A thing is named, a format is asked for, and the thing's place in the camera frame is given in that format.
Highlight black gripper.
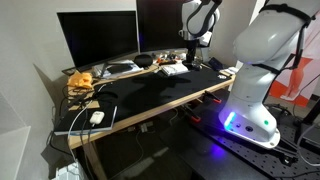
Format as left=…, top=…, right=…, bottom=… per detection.
left=185, top=40, right=198, bottom=68

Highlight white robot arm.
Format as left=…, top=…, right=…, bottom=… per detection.
left=219, top=0, right=320, bottom=149

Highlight black desk mat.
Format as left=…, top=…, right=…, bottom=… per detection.
left=98, top=68, right=230, bottom=122

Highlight wooden desk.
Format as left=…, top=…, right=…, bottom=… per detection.
left=68, top=68, right=234, bottom=180

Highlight dark blue box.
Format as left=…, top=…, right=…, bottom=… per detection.
left=209, top=57, right=223, bottom=71

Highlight white keyboard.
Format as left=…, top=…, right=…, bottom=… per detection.
left=161, top=63, right=188, bottom=76

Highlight right black monitor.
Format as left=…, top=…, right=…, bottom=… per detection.
left=136, top=0, right=186, bottom=52

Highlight black monitor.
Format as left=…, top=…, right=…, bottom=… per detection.
left=57, top=11, right=138, bottom=71
left=136, top=0, right=186, bottom=52

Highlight black round pouch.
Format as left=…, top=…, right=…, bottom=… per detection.
left=134, top=54, right=153, bottom=68

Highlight red black clamp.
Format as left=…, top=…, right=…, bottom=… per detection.
left=204, top=91, right=222, bottom=103
left=183, top=106, right=201, bottom=122

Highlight papers with black tray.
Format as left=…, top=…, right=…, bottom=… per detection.
left=93, top=60, right=142, bottom=79

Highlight left black monitor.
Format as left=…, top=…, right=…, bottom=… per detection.
left=57, top=11, right=138, bottom=71

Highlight orange white poster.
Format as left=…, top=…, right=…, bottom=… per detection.
left=270, top=20, right=320, bottom=107

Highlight orange cloth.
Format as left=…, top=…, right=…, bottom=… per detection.
left=67, top=71, right=93, bottom=89

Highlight black notebook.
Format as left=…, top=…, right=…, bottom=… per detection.
left=54, top=106, right=118, bottom=136

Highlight white charging cable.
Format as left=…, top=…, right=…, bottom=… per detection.
left=67, top=83, right=108, bottom=168

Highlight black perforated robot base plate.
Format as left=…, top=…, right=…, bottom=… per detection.
left=192, top=102, right=320, bottom=180

